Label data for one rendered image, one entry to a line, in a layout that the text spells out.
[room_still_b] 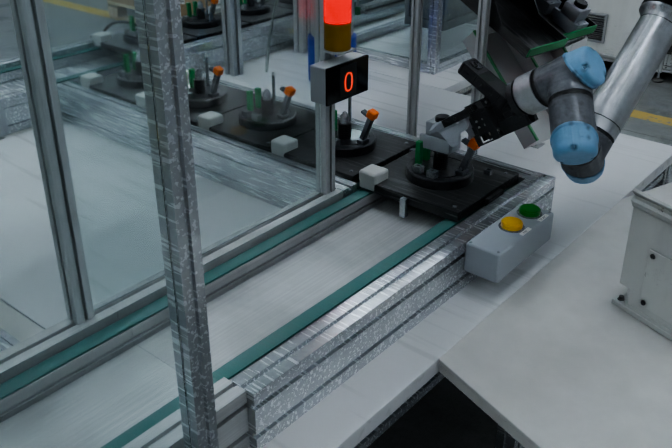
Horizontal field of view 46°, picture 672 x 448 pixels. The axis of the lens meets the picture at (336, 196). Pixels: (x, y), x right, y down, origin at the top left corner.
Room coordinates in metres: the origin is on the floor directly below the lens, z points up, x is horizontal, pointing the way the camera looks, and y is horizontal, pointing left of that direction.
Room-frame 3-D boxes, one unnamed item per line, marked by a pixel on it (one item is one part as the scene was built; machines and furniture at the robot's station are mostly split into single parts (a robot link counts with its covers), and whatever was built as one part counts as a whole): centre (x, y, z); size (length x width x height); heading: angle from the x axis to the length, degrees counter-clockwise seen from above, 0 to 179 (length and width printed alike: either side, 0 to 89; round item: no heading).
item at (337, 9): (1.42, 0.00, 1.33); 0.05 x 0.05 x 0.05
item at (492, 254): (1.29, -0.33, 0.93); 0.21 x 0.07 x 0.06; 140
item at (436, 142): (1.50, -0.21, 1.07); 0.08 x 0.04 x 0.07; 50
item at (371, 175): (1.48, -0.08, 0.97); 0.05 x 0.05 x 0.04; 50
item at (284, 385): (1.18, -0.16, 0.91); 0.89 x 0.06 x 0.11; 140
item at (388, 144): (1.66, -0.02, 1.01); 0.24 x 0.24 x 0.13; 50
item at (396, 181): (1.49, -0.22, 0.96); 0.24 x 0.24 x 0.02; 50
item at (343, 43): (1.42, 0.00, 1.28); 0.05 x 0.05 x 0.05
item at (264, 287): (1.28, 0.00, 0.91); 0.84 x 0.28 x 0.10; 140
